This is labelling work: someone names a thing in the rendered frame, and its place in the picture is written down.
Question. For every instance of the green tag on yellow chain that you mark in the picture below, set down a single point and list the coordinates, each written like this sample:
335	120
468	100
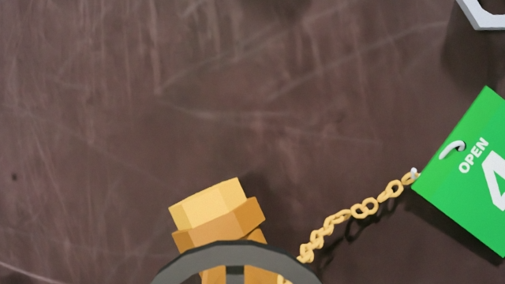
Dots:
468	185

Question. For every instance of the white hex nut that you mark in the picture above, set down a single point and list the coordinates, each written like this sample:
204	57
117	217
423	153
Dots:
480	19

